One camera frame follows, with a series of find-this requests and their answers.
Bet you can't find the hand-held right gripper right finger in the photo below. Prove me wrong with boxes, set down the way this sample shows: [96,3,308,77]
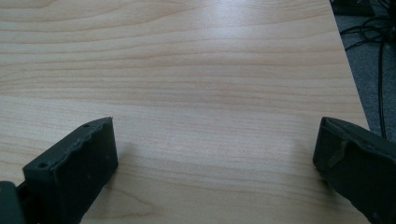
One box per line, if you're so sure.
[312,116,396,224]

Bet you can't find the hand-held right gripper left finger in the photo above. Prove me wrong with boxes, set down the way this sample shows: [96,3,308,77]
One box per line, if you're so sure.
[21,116,120,224]

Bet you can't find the black stand base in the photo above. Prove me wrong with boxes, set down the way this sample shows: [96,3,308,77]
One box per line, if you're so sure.
[330,0,376,18]

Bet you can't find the black cable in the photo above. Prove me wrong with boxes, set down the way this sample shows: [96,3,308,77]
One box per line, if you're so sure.
[376,36,389,140]
[339,14,396,50]

